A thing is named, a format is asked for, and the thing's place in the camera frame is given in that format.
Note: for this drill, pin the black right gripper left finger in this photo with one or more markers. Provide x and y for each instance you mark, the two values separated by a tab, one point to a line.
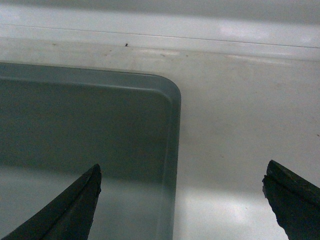
69	216

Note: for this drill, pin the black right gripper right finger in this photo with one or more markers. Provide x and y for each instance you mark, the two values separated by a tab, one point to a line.
294	201

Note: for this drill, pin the grey rectangular serving tray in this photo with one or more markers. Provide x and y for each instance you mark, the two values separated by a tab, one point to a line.
57	122

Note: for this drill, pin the white top store shelf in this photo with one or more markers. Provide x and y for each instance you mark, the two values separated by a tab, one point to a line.
238	113

